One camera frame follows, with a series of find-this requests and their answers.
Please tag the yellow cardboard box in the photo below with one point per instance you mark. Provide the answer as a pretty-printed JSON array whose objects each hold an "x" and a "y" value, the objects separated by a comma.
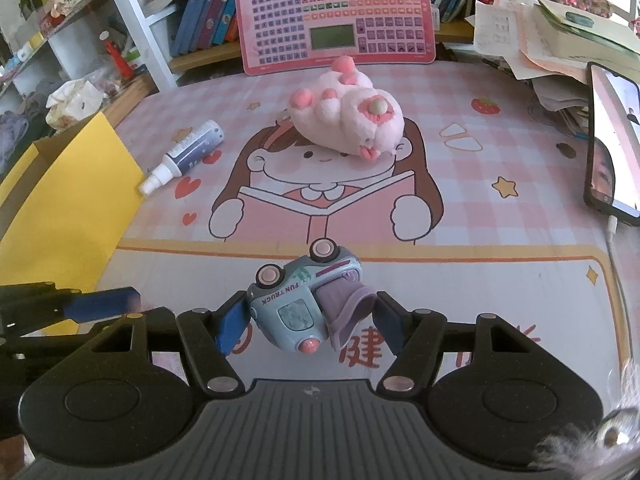
[{"x": 60, "y": 200}]

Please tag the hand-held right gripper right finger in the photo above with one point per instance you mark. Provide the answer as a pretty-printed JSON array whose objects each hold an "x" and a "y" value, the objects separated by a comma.
[{"x": 387, "y": 325}]

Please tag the pink cartoon desk mat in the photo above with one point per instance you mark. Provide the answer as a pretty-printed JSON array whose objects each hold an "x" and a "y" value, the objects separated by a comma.
[{"x": 500, "y": 185}]

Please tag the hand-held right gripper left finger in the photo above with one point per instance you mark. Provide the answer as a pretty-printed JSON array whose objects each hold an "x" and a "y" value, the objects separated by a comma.
[{"x": 232, "y": 322}]

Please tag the pile of papers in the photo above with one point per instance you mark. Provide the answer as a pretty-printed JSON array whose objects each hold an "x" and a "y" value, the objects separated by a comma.
[{"x": 545, "y": 35}]

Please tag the row of blue books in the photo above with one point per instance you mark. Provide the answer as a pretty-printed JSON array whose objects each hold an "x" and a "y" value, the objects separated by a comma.
[{"x": 207, "y": 5}]

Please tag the pink toy learning tablet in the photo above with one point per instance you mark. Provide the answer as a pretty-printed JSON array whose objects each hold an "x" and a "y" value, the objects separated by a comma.
[{"x": 330, "y": 5}]

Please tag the red and white bottle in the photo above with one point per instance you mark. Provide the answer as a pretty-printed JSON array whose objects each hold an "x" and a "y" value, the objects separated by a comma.
[{"x": 116, "y": 57}]

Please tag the grey furry toy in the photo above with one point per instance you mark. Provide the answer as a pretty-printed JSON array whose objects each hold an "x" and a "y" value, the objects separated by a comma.
[{"x": 575, "y": 445}]

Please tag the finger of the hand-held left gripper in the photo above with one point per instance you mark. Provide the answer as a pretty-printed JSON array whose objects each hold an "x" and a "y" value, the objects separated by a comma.
[
  {"x": 20, "y": 355},
  {"x": 102, "y": 305}
]

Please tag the white frame wooden bookshelf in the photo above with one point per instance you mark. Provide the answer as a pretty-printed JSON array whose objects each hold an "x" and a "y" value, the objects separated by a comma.
[{"x": 205, "y": 57}]

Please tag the white blue spray bottle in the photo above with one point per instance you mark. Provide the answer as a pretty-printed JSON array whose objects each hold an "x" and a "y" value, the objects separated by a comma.
[{"x": 192, "y": 147}]

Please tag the blue toy truck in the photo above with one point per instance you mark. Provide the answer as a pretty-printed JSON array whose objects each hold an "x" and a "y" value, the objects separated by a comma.
[{"x": 285, "y": 305}]

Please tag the black smartphone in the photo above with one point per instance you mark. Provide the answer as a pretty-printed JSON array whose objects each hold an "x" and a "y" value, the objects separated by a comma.
[{"x": 617, "y": 125}]

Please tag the plastic tissue pack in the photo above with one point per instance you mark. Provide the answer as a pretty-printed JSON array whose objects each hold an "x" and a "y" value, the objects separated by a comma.
[{"x": 75, "y": 102}]

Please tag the pink plush toy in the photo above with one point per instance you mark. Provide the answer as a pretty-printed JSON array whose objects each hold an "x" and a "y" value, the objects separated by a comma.
[{"x": 360, "y": 125}]

